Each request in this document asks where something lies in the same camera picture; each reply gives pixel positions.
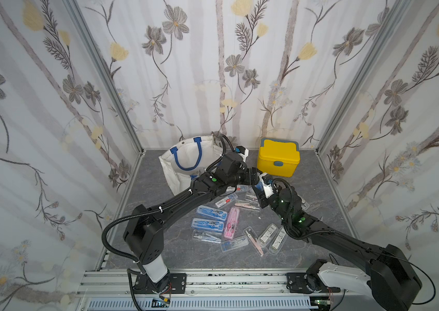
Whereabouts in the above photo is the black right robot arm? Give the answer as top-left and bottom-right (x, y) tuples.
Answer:
(265, 188), (422, 310)

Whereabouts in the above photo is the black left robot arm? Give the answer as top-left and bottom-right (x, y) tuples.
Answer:
(123, 152), (260, 284)

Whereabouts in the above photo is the clear case pink compass lower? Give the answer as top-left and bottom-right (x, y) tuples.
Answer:
(235, 200), (261, 211)

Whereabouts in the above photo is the clear case pink compass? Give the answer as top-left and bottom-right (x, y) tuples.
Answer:
(235, 200), (261, 211)
(244, 227), (264, 257)

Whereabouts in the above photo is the blue compass case upper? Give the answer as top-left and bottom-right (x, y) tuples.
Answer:
(196, 206), (228, 222)

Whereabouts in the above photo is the blue compass case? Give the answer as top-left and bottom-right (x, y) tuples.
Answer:
(196, 206), (228, 222)
(191, 218), (225, 233)

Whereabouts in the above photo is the white canvas tote bag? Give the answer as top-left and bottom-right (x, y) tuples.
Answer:
(159, 136), (222, 195)

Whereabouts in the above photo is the blue compass case lower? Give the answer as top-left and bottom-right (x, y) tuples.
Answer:
(191, 218), (225, 233)

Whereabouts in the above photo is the clear compass case bottom left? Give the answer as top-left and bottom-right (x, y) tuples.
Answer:
(192, 230), (222, 244)

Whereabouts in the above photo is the clear compass case bottom middle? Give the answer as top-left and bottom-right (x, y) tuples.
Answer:
(220, 235), (249, 253)

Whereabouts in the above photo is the red label clear case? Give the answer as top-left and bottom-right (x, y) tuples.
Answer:
(214, 194), (238, 209)

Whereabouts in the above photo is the clear labelled case left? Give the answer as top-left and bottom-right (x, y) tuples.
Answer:
(257, 224), (278, 247)

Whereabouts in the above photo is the clear labelled case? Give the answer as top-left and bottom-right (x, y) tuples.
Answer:
(268, 227), (288, 255)
(257, 224), (278, 247)

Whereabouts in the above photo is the clear labelled case right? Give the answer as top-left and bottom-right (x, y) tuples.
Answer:
(268, 227), (288, 255)

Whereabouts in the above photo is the yellow storage box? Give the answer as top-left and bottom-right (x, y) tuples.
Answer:
(257, 138), (301, 178)

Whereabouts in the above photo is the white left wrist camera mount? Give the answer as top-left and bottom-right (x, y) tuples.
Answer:
(235, 145), (249, 162)

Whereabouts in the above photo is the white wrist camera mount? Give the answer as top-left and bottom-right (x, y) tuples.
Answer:
(262, 184), (275, 199)
(235, 145), (249, 162)

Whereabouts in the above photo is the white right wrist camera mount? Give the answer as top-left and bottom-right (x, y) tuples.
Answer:
(262, 184), (275, 199)

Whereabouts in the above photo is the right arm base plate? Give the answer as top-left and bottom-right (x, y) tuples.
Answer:
(286, 273), (341, 294)

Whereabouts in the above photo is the black corrugated cable conduit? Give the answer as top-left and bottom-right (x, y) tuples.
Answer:
(100, 209), (150, 263)

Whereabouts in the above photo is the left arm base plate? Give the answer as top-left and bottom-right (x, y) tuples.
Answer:
(131, 273), (187, 295)

